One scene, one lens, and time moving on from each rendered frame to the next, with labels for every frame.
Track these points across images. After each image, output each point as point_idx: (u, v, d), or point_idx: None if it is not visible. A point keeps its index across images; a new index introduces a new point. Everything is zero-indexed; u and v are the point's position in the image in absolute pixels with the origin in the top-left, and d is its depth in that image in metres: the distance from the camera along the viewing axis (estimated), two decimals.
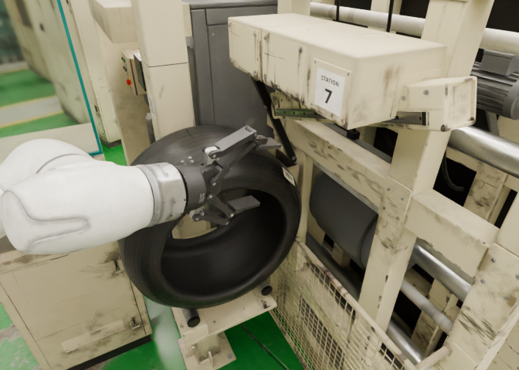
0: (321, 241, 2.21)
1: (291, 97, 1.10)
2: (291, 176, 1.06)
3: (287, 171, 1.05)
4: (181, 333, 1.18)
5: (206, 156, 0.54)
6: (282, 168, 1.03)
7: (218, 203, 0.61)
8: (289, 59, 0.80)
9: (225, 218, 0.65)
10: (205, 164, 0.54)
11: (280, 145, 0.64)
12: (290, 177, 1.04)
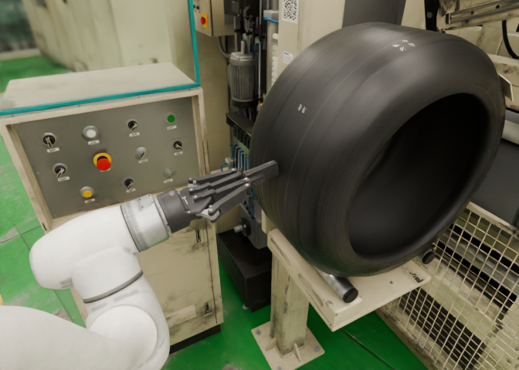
0: None
1: None
2: (503, 90, 0.76)
3: (501, 83, 0.75)
4: (327, 312, 0.88)
5: (188, 185, 0.67)
6: (500, 75, 0.73)
7: (217, 191, 0.63)
8: None
9: (243, 185, 0.64)
10: (187, 189, 0.66)
11: (273, 160, 0.68)
12: (507, 89, 0.75)
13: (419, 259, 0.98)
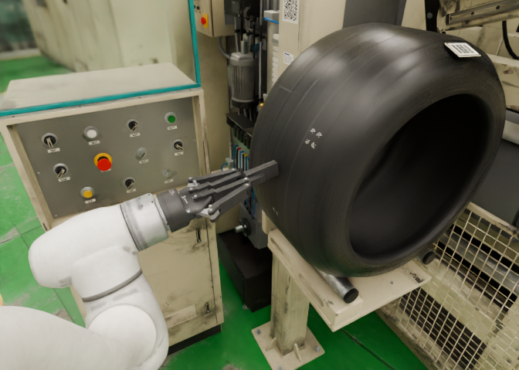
0: None
1: None
2: (465, 45, 0.63)
3: (456, 43, 0.62)
4: (327, 312, 0.88)
5: (188, 185, 0.67)
6: (446, 45, 0.61)
7: (217, 190, 0.63)
8: None
9: (243, 185, 0.64)
10: (186, 189, 0.66)
11: (273, 160, 0.68)
12: (466, 48, 0.62)
13: (429, 249, 0.97)
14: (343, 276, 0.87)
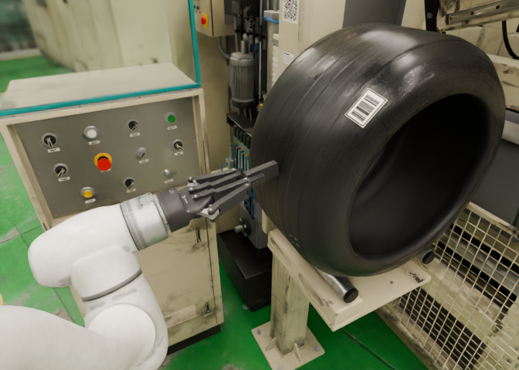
0: None
1: None
2: (368, 94, 0.57)
3: (357, 103, 0.57)
4: (327, 312, 0.88)
5: (188, 185, 0.67)
6: (347, 117, 0.58)
7: (217, 190, 0.63)
8: None
9: (243, 185, 0.64)
10: (186, 188, 0.66)
11: (273, 160, 0.68)
12: (368, 102, 0.57)
13: None
14: None
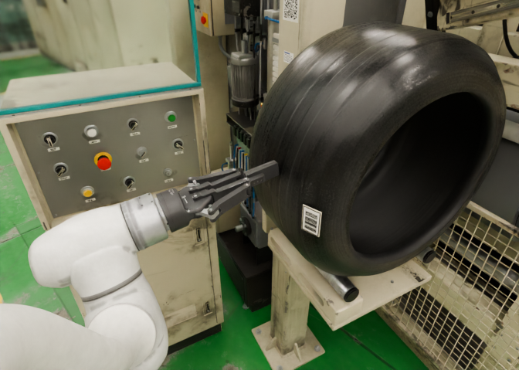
0: None
1: None
2: (306, 210, 0.64)
3: (303, 218, 0.65)
4: (327, 311, 0.88)
5: (188, 185, 0.67)
6: (304, 229, 0.67)
7: (217, 190, 0.63)
8: None
9: (243, 185, 0.64)
10: (186, 189, 0.66)
11: (273, 160, 0.68)
12: (310, 216, 0.64)
13: (418, 255, 0.96)
14: (337, 280, 0.86)
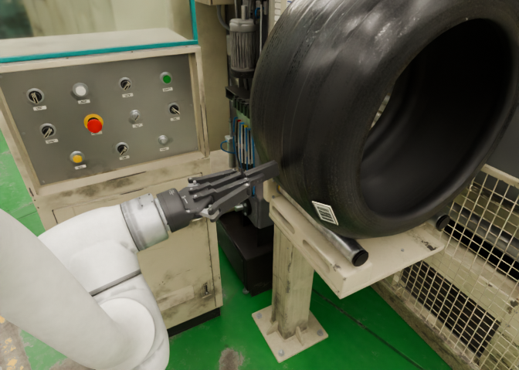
0: None
1: None
2: (317, 205, 0.65)
3: (317, 212, 0.66)
4: (334, 278, 0.81)
5: (188, 185, 0.67)
6: (323, 219, 0.68)
7: (217, 190, 0.63)
8: None
9: (243, 185, 0.64)
10: (186, 189, 0.66)
11: (273, 160, 0.68)
12: (323, 210, 0.65)
13: (430, 222, 0.90)
14: (341, 246, 0.80)
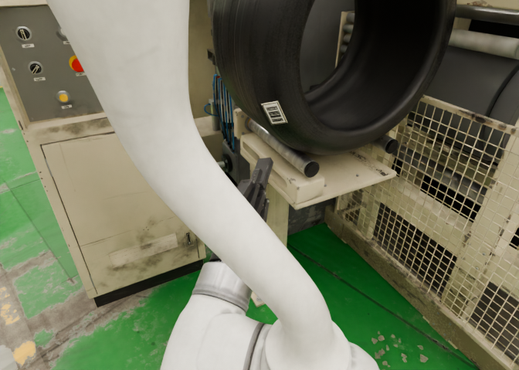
0: (391, 161, 1.94)
1: None
2: (266, 107, 0.74)
3: (268, 115, 0.76)
4: (290, 190, 0.91)
5: None
6: (273, 123, 0.78)
7: None
8: None
9: None
10: None
11: (260, 164, 0.70)
12: (272, 110, 0.74)
13: (381, 147, 0.99)
14: (296, 160, 0.89)
